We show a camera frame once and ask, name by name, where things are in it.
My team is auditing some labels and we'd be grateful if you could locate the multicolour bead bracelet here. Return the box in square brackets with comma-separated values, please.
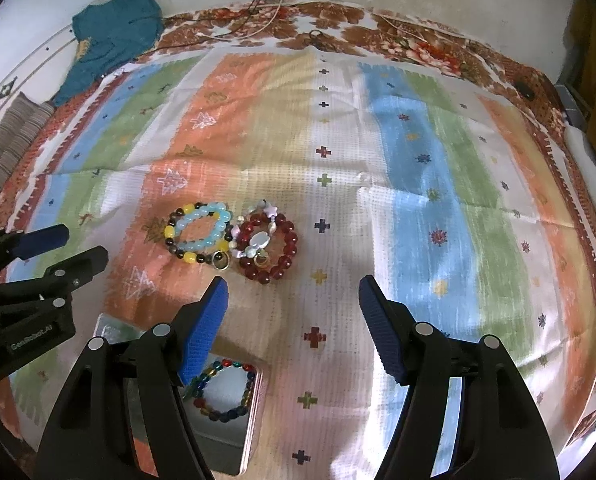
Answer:
[183, 359, 257, 424]

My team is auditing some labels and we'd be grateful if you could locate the black and yellow bead bracelet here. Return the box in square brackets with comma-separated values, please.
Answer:
[164, 202, 235, 265]

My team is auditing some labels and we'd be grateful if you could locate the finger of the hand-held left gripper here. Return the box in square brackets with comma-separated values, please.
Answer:
[0, 224, 70, 281]
[0, 246, 110, 307]

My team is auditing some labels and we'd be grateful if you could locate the striped pastel cloth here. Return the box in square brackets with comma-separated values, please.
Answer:
[8, 47, 596, 480]

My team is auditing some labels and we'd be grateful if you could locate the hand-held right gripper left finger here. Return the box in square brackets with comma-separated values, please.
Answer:
[34, 276, 229, 480]

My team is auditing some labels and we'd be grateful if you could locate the dark red bead bracelet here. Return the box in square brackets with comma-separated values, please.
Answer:
[234, 215, 299, 282]

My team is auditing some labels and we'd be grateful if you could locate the white cable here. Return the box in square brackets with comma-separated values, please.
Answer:
[198, 0, 301, 40]

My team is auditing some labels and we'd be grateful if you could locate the brown striped pillow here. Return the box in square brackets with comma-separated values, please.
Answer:
[0, 92, 55, 197]

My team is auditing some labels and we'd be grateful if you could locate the teal garment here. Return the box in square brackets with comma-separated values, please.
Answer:
[53, 0, 165, 107]

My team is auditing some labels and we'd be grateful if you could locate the light blue bead bracelet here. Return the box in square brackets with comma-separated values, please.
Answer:
[174, 201, 234, 257]

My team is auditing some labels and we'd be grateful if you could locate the white bed headboard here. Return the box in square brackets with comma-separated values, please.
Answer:
[0, 25, 79, 161]

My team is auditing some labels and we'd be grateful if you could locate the silver tin box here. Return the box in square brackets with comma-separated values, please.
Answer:
[93, 312, 267, 477]

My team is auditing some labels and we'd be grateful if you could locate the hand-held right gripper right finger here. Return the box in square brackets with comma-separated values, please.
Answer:
[358, 275, 561, 480]

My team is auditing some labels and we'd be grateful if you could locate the white shell bracelet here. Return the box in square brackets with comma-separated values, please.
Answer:
[230, 204, 280, 261]

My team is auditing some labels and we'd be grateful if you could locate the beige cord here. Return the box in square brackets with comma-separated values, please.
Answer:
[378, 12, 461, 38]

